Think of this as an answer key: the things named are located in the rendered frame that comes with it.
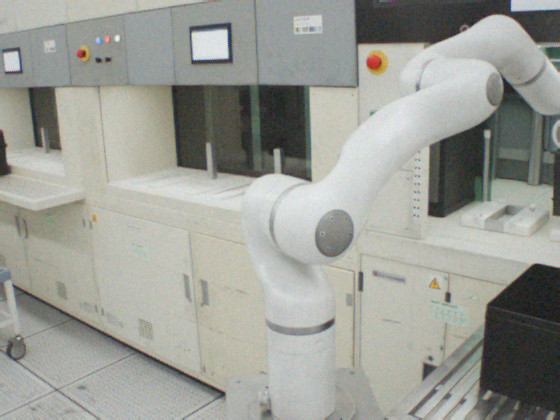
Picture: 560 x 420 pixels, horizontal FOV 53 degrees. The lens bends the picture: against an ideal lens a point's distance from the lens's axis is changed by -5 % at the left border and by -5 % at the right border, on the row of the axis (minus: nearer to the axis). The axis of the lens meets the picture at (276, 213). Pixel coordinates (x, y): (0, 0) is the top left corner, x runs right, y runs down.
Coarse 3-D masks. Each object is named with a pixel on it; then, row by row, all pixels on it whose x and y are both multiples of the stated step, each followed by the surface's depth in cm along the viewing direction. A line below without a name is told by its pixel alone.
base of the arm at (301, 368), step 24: (288, 336) 95; (312, 336) 94; (288, 360) 96; (312, 360) 96; (288, 384) 97; (312, 384) 97; (264, 408) 104; (288, 408) 99; (312, 408) 98; (336, 408) 103
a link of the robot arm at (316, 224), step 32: (448, 64) 101; (480, 64) 97; (416, 96) 98; (448, 96) 96; (480, 96) 95; (384, 128) 96; (416, 128) 97; (448, 128) 99; (352, 160) 92; (384, 160) 95; (288, 192) 90; (320, 192) 86; (352, 192) 89; (288, 224) 86; (320, 224) 85; (352, 224) 88; (320, 256) 86
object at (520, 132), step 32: (384, 0) 150; (416, 0) 144; (448, 0) 139; (480, 0) 134; (384, 64) 155; (512, 96) 221; (512, 128) 224; (544, 128) 213; (416, 160) 155; (512, 160) 227; (544, 160) 217; (448, 320) 160
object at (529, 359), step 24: (528, 288) 122; (552, 288) 122; (504, 312) 102; (528, 312) 125; (552, 312) 123; (504, 336) 103; (528, 336) 100; (552, 336) 96; (504, 360) 104; (528, 360) 100; (552, 360) 97; (480, 384) 108; (504, 384) 105; (528, 384) 101; (552, 384) 98; (552, 408) 99
